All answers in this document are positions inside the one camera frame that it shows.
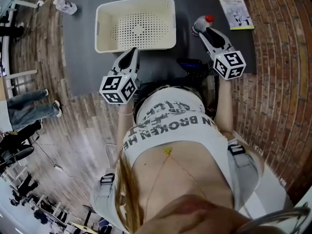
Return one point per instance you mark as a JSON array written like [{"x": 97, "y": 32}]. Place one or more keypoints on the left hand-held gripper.
[{"x": 114, "y": 86}]

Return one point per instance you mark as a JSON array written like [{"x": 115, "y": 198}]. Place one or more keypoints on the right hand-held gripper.
[{"x": 230, "y": 64}]

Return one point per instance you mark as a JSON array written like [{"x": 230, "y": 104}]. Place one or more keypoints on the red-capped white bottle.
[{"x": 201, "y": 24}]

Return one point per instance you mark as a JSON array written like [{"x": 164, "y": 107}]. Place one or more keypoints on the cream perforated plastic basket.
[{"x": 109, "y": 13}]

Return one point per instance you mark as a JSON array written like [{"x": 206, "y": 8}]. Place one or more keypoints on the clear water bottle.
[{"x": 65, "y": 5}]

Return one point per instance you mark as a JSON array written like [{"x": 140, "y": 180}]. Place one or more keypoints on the person's right forearm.
[{"x": 224, "y": 106}]

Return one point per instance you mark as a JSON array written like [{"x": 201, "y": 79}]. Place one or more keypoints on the person's left forearm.
[{"x": 124, "y": 128}]

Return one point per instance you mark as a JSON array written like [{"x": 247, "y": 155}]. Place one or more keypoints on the black waist pack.
[{"x": 192, "y": 66}]

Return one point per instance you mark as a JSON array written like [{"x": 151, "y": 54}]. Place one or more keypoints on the yellow-green booklet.
[{"x": 235, "y": 11}]

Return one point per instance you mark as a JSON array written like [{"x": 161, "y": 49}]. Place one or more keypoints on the dark grey table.
[{"x": 80, "y": 57}]

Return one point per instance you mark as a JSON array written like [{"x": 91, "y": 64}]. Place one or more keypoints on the person's white printed shirt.
[{"x": 170, "y": 128}]

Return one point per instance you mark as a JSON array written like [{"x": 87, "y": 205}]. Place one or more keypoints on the wooden desk with white legs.
[{"x": 22, "y": 74}]

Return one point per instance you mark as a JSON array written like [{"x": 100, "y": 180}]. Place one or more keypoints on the white power strip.
[{"x": 40, "y": 3}]

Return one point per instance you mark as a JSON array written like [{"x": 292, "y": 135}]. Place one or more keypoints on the white floor power adapter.
[{"x": 58, "y": 167}]

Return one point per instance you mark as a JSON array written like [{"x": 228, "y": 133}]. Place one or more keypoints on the white metal-frame table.
[{"x": 24, "y": 2}]

